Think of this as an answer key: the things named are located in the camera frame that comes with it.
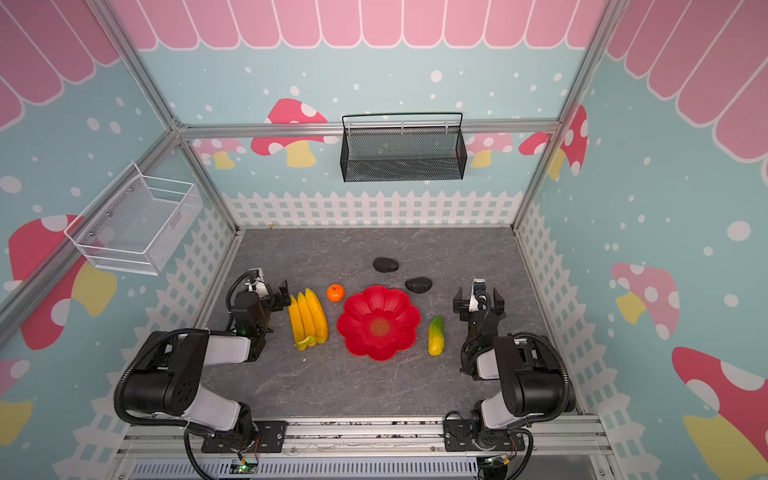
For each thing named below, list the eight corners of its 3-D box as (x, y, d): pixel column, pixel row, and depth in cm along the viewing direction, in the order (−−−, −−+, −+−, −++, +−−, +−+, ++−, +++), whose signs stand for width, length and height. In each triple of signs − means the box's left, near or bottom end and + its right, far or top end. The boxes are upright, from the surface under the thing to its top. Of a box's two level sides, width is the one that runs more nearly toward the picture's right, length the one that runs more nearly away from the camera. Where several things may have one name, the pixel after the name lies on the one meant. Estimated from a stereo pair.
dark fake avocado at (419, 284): (405, 292, 103) (406, 287, 100) (405, 282, 106) (405, 276, 103) (431, 292, 103) (432, 287, 100) (430, 282, 106) (431, 276, 103)
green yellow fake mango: (428, 356, 90) (429, 351, 86) (426, 322, 97) (427, 316, 93) (444, 356, 90) (446, 351, 86) (441, 322, 97) (442, 316, 93)
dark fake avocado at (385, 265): (372, 272, 109) (372, 266, 107) (373, 263, 112) (372, 257, 109) (398, 272, 109) (398, 266, 107) (398, 263, 112) (398, 257, 109)
